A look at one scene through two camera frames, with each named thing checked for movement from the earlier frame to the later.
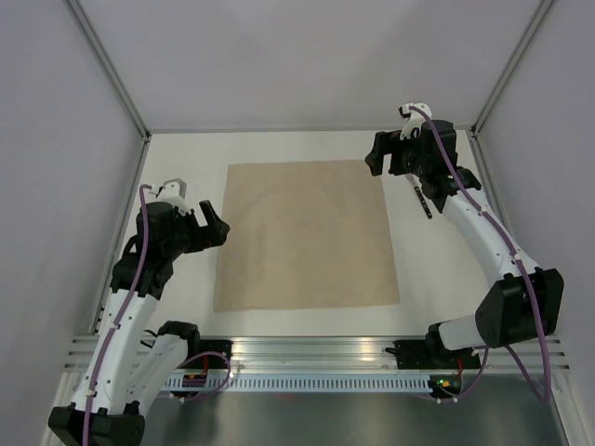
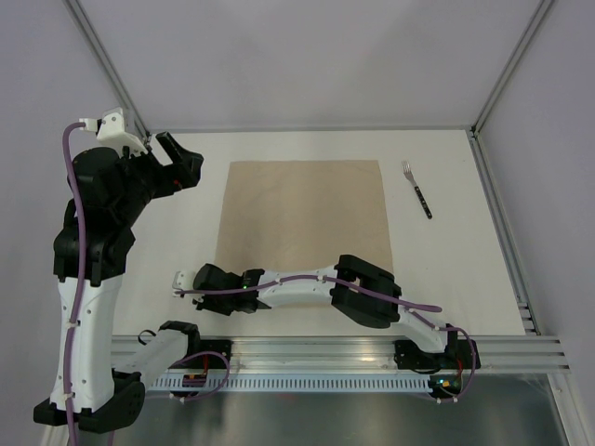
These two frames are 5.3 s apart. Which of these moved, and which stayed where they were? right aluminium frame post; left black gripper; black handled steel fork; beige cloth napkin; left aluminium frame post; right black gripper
Moved: right black gripper; left black gripper
Stayed: beige cloth napkin; left aluminium frame post; right aluminium frame post; black handled steel fork
